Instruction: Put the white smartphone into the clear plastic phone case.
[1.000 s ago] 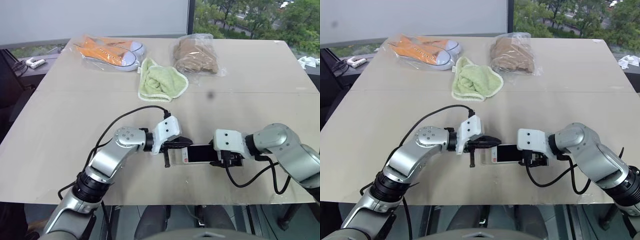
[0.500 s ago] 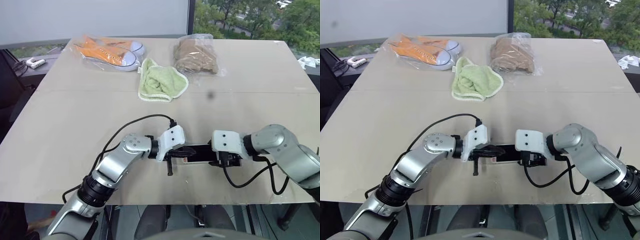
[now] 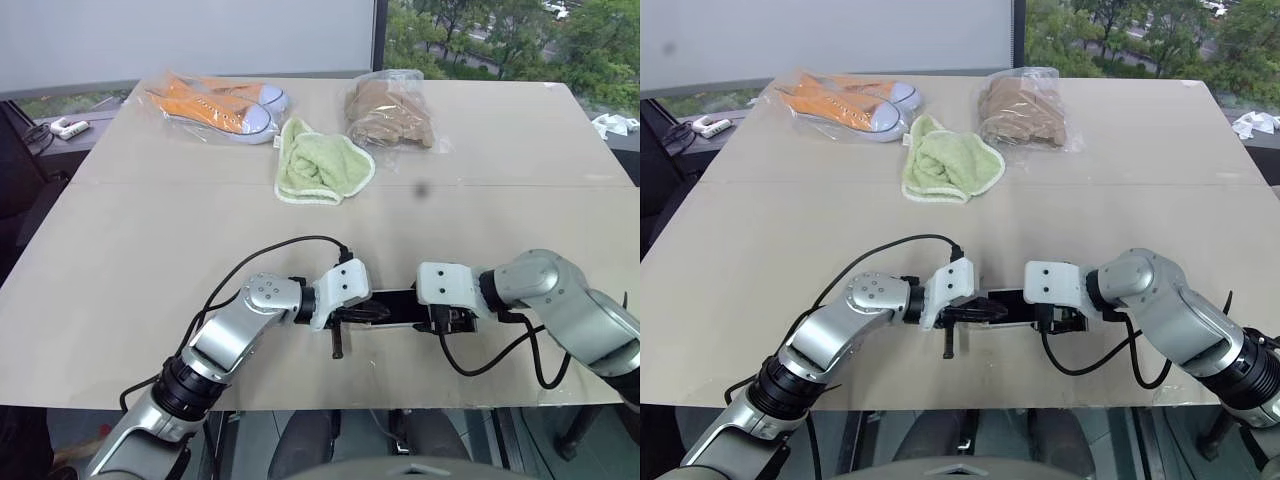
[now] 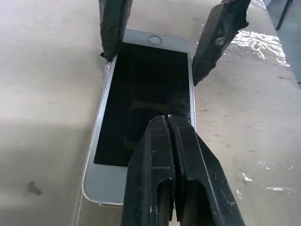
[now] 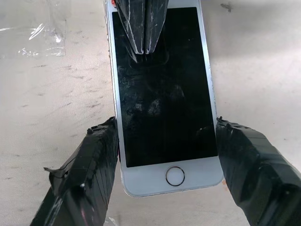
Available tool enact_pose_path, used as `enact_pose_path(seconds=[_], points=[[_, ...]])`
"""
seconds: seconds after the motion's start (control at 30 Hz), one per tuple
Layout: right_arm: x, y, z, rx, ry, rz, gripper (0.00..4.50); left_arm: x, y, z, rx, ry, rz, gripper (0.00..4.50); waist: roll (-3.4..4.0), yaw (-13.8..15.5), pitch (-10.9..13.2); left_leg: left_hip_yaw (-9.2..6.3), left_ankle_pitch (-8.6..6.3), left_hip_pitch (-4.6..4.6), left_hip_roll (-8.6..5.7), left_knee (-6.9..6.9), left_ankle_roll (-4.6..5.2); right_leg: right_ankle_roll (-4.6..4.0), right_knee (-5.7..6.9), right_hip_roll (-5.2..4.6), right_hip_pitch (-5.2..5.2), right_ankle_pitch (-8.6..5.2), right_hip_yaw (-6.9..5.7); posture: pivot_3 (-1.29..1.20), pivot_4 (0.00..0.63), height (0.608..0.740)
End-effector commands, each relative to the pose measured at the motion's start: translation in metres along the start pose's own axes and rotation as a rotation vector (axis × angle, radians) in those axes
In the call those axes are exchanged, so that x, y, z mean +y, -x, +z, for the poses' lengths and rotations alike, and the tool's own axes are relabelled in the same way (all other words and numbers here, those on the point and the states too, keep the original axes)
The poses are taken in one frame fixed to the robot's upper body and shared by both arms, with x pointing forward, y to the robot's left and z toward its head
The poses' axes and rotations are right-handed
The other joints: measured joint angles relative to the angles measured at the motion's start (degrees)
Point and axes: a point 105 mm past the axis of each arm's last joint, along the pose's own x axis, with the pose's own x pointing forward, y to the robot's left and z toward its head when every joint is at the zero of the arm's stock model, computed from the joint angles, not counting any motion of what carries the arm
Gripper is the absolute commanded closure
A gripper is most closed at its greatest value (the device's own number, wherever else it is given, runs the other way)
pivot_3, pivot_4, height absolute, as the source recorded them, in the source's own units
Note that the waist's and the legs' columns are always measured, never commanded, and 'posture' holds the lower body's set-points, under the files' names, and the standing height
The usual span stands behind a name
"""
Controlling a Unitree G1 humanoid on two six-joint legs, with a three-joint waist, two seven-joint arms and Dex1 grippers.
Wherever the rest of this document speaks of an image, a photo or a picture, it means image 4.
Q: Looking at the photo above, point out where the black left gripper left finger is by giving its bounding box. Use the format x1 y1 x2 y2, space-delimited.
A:
120 114 176 226

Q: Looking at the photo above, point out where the finger of the taped black right gripper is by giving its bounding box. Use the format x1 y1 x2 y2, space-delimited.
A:
192 0 252 86
98 0 134 63

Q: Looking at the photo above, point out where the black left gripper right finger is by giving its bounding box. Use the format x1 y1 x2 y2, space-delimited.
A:
167 114 246 226

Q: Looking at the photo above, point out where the white smartphone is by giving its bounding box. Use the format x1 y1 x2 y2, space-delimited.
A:
81 29 197 206

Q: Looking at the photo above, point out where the clear plastic phone case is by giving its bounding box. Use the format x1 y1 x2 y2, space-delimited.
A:
192 29 297 197

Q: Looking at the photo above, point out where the dark metal furniture leg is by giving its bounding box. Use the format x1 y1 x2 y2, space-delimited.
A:
276 0 292 31

